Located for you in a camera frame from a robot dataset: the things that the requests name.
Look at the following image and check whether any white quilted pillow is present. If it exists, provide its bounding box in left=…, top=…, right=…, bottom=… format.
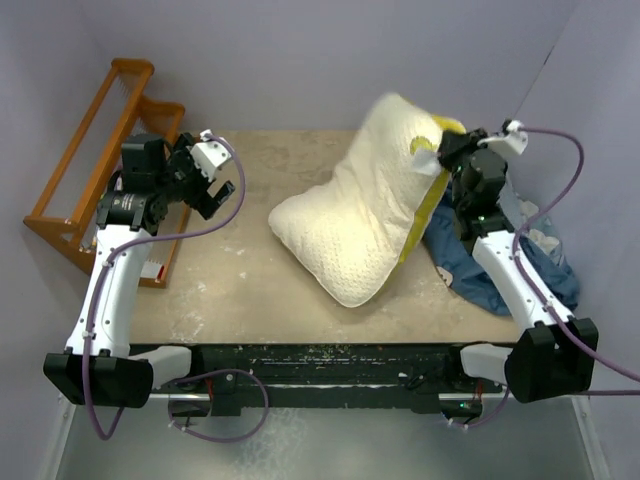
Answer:
left=268, top=93, right=466, bottom=308

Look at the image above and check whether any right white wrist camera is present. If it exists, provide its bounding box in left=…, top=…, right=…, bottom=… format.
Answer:
left=477, top=119, right=529, bottom=159

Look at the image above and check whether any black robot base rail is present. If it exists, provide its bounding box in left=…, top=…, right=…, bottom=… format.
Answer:
left=159, top=343, right=502, bottom=416

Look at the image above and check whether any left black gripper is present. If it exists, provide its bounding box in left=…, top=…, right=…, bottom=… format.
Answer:
left=154, top=133, right=233, bottom=219

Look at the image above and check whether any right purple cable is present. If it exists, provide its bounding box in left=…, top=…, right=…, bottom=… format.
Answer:
left=512, top=127, right=640, bottom=396

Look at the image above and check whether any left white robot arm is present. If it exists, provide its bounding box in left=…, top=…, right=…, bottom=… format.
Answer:
left=43, top=130, right=235, bottom=408

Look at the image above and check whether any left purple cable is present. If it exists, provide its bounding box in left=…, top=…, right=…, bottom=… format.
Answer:
left=82, top=134, right=247, bottom=441

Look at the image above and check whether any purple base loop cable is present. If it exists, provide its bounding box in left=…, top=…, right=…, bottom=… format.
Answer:
left=167, top=368, right=271, bottom=445

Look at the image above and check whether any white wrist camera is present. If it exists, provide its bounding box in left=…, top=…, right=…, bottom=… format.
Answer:
left=477, top=119, right=529, bottom=159
left=190, top=129, right=233, bottom=182

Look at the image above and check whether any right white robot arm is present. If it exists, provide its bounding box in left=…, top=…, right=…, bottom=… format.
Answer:
left=438, top=122, right=599, bottom=403

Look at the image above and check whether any blue cartoon print pillowcase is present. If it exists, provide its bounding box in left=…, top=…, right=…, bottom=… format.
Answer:
left=422, top=188, right=580, bottom=316

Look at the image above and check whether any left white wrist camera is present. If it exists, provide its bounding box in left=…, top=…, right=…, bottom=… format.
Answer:
left=190, top=129, right=233, bottom=182

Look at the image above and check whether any orange wooden rack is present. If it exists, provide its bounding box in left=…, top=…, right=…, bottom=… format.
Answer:
left=23, top=58, right=185, bottom=274

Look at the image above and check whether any red white box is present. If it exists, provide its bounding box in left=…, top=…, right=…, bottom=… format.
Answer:
left=140, top=260, right=165, bottom=281

